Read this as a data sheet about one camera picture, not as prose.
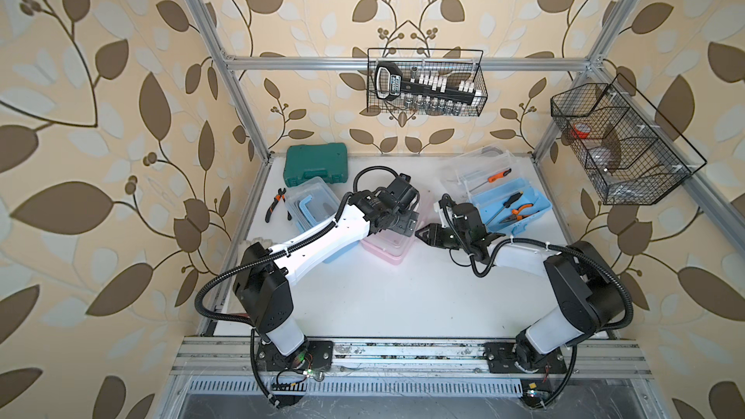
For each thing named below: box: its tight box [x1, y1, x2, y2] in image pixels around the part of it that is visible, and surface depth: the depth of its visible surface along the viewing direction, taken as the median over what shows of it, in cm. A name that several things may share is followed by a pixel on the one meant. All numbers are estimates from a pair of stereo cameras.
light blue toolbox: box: [439, 143, 553, 236], surface depth 104 cm
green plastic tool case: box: [283, 142, 349, 188], surface depth 118 cm
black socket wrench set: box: [373, 62, 483, 116], surface depth 86 cm
